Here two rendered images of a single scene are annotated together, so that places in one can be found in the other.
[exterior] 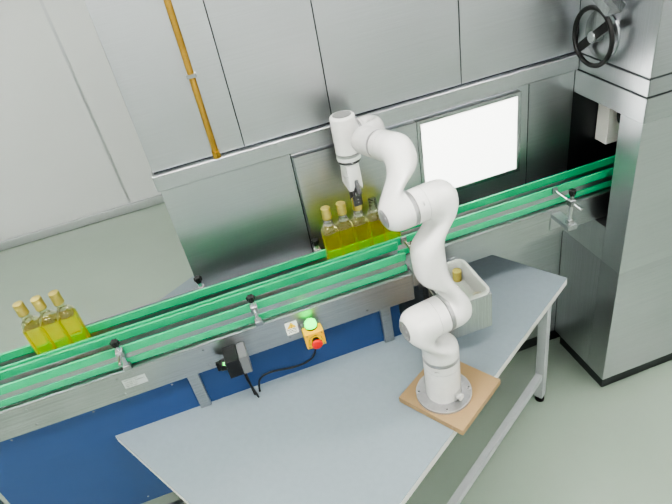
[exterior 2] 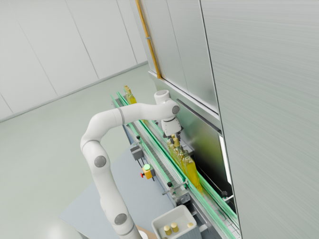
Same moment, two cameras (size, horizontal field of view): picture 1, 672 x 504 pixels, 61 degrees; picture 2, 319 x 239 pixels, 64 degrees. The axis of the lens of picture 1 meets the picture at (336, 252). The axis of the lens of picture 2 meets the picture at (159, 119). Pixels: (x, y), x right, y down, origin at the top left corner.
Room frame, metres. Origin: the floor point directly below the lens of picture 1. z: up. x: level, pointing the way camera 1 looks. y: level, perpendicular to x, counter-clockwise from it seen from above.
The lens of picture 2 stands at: (1.64, -1.35, 2.20)
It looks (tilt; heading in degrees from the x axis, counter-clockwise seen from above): 30 degrees down; 87
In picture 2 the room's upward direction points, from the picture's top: 18 degrees counter-clockwise
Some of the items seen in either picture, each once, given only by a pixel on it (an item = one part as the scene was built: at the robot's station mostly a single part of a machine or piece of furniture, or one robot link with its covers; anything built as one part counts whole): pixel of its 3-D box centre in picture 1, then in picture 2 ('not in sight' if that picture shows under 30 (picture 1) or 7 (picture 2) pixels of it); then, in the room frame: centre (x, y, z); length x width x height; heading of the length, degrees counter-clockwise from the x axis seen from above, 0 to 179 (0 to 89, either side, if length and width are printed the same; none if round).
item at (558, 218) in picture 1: (566, 212); not in sight; (1.78, -0.90, 1.07); 0.17 x 0.05 x 0.23; 11
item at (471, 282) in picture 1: (455, 289); (174, 227); (1.58, -0.40, 0.97); 0.22 x 0.17 x 0.09; 11
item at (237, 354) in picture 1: (237, 360); (136, 152); (1.46, 0.42, 0.96); 0.08 x 0.08 x 0.08; 11
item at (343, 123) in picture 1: (345, 132); (164, 103); (1.75, -0.11, 1.59); 0.09 x 0.08 x 0.13; 109
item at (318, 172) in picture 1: (413, 163); (221, 154); (1.94, -0.36, 1.32); 0.90 x 0.03 x 0.34; 101
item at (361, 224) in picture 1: (362, 238); (182, 161); (1.75, -0.11, 1.16); 0.06 x 0.06 x 0.21; 10
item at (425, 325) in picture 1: (429, 333); (116, 210); (1.28, -0.24, 1.08); 0.19 x 0.12 x 0.24; 109
